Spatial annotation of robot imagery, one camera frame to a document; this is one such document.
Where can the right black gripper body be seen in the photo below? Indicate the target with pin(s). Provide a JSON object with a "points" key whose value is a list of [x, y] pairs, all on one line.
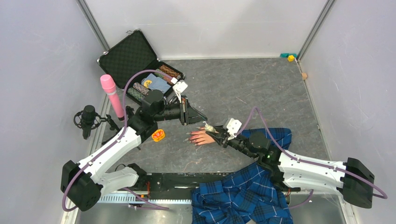
{"points": [[224, 137]]}

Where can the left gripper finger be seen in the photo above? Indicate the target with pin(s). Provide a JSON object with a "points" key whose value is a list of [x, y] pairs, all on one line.
{"points": [[193, 114], [195, 121]]}

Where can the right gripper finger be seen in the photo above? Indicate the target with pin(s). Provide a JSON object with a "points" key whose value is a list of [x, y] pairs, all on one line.
{"points": [[220, 129], [217, 137]]}

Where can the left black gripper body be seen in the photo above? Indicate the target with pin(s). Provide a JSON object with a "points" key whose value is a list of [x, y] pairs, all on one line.
{"points": [[183, 110]]}

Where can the nail polish bottle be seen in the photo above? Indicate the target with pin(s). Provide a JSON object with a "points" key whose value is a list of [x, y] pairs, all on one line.
{"points": [[209, 128]]}

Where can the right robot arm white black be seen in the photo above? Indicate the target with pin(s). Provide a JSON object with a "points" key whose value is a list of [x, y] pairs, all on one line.
{"points": [[351, 179]]}

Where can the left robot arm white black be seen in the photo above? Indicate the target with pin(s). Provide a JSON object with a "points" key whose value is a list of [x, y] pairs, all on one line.
{"points": [[85, 182]]}

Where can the mannequin hand with painted nails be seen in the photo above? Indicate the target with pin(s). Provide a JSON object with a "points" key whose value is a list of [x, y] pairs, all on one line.
{"points": [[199, 137]]}

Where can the orange yellow round toy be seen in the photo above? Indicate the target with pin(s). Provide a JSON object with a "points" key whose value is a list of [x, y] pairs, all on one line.
{"points": [[158, 135]]}

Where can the black tripod stand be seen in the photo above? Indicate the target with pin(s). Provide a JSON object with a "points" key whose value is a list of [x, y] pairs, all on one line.
{"points": [[117, 126]]}

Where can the blue plaid shirt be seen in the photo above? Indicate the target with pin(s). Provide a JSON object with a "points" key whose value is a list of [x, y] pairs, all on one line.
{"points": [[246, 195]]}

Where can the open black poker chip case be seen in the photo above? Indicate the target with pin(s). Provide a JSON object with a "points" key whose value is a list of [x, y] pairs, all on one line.
{"points": [[132, 55]]}

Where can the pink microphone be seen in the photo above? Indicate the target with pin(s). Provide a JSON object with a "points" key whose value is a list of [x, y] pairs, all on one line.
{"points": [[109, 87]]}

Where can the teal block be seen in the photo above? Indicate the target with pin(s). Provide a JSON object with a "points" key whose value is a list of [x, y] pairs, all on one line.
{"points": [[286, 55]]}

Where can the black studio microphone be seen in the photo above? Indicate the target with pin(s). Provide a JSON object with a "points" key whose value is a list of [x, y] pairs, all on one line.
{"points": [[87, 120]]}

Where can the yellow cube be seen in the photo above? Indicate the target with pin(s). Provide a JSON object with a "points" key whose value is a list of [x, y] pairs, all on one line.
{"points": [[291, 58]]}

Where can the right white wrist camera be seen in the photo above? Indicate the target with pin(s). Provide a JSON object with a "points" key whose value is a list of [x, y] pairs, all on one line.
{"points": [[232, 126]]}

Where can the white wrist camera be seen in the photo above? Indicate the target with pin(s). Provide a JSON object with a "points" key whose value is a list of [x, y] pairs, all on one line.
{"points": [[179, 87], [232, 126]]}

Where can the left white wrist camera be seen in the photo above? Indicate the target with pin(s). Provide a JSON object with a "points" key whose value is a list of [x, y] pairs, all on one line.
{"points": [[179, 87]]}

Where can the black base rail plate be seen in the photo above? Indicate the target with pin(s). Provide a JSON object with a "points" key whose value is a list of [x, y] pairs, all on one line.
{"points": [[173, 186]]}

